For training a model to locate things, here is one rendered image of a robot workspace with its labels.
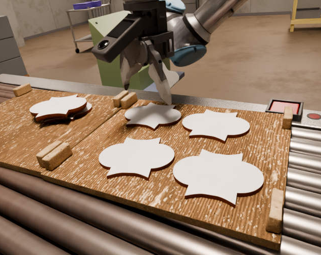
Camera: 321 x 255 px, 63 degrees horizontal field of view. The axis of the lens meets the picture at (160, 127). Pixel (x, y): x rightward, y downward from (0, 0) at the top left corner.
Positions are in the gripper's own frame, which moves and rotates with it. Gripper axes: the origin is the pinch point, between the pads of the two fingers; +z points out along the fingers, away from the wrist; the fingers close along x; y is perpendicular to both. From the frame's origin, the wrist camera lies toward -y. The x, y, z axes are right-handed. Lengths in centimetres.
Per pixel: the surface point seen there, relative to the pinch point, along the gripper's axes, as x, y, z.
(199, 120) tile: -11.1, 6.1, 4.5
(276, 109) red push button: -21.0, 23.3, 5.7
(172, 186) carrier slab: -20.4, -12.8, 5.4
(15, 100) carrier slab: 45.2, -15.5, 6.8
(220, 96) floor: 112, 200, 99
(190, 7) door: 548, 676, 70
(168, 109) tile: -1.5, 6.2, 4.7
